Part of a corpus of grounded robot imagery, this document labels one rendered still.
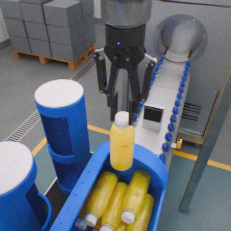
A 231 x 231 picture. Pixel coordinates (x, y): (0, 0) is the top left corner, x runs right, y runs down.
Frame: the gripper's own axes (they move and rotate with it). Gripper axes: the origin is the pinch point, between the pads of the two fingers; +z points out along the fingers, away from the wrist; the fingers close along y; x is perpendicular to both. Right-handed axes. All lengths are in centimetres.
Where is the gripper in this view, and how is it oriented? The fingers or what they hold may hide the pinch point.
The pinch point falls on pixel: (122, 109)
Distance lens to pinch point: 54.9
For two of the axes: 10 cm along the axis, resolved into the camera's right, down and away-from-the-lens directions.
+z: 0.0, 7.6, 6.5
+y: -9.4, -2.2, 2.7
